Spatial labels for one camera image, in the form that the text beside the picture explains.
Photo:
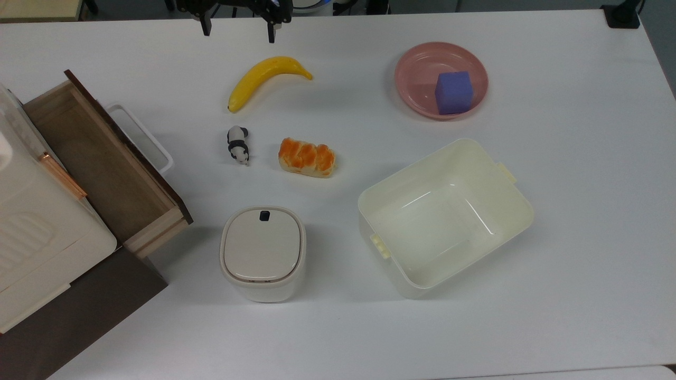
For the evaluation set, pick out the cream square plastic bin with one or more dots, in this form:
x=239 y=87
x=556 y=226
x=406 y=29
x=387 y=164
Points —
x=443 y=221

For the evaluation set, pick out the small panda toy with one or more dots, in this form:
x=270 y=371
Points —
x=238 y=144

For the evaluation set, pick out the pink plastic plate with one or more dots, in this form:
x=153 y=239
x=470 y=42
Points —
x=417 y=87

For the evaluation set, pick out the wooden side table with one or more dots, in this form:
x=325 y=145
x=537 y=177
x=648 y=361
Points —
x=37 y=8

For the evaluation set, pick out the yellow toy banana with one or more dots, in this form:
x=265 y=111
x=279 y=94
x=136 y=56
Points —
x=260 y=79

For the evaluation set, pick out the wooden drawer with brown front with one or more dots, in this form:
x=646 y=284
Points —
x=105 y=163

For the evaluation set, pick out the purple foam cube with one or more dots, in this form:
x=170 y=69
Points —
x=453 y=93

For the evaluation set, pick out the dark brown drawer housing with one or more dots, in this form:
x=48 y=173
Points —
x=79 y=316

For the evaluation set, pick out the beige lidded trash can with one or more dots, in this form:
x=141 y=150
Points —
x=263 y=250

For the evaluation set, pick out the orange glazed toy bread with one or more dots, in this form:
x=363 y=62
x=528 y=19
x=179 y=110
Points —
x=307 y=157

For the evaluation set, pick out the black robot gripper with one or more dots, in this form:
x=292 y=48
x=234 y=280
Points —
x=232 y=5

